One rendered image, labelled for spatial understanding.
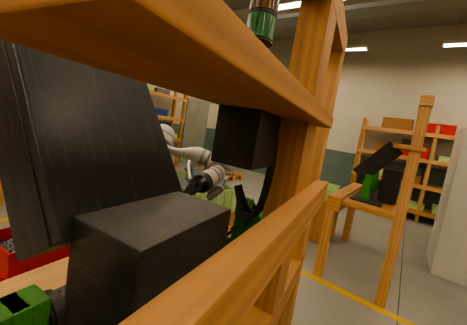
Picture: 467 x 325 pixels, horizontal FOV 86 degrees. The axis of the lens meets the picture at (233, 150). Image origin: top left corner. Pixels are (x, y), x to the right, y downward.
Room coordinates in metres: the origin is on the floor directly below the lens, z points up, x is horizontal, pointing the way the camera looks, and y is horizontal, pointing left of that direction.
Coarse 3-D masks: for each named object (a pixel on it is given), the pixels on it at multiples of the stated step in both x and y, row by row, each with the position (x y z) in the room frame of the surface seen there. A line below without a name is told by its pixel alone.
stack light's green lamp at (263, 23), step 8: (248, 16) 0.45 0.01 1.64; (256, 16) 0.43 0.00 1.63; (264, 16) 0.43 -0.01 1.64; (272, 16) 0.43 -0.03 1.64; (248, 24) 0.44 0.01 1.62; (256, 24) 0.43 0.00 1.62; (264, 24) 0.43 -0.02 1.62; (272, 24) 0.44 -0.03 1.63; (256, 32) 0.43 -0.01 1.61; (264, 32) 0.43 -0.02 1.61; (272, 32) 0.44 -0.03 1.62; (264, 40) 0.43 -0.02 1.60; (272, 40) 0.45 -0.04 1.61
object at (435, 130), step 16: (368, 128) 6.23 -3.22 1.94; (384, 128) 6.03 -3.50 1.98; (400, 128) 5.94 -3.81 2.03; (432, 128) 5.60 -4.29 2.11; (448, 128) 5.45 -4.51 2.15; (384, 144) 6.09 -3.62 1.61; (432, 144) 5.51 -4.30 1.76; (432, 160) 5.48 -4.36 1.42; (448, 160) 5.36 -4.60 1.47; (352, 176) 6.34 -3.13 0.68; (416, 176) 5.66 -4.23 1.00; (416, 208) 5.56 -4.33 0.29; (432, 208) 5.42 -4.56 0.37
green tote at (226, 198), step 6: (180, 174) 2.27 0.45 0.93; (228, 186) 2.01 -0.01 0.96; (222, 192) 1.83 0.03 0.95; (228, 192) 1.88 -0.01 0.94; (234, 192) 1.93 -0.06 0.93; (204, 198) 1.72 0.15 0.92; (216, 198) 1.80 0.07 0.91; (222, 198) 1.85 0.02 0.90; (228, 198) 1.89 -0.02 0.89; (234, 198) 1.94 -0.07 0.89; (222, 204) 1.85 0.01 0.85; (228, 204) 1.90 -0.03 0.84
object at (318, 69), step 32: (320, 0) 0.75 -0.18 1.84; (320, 32) 0.74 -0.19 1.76; (320, 64) 0.75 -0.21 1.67; (320, 96) 0.83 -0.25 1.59; (288, 128) 0.76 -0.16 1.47; (320, 128) 1.14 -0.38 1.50; (288, 160) 0.75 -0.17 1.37; (320, 160) 1.13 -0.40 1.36; (288, 192) 0.74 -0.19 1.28; (288, 256) 0.82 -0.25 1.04
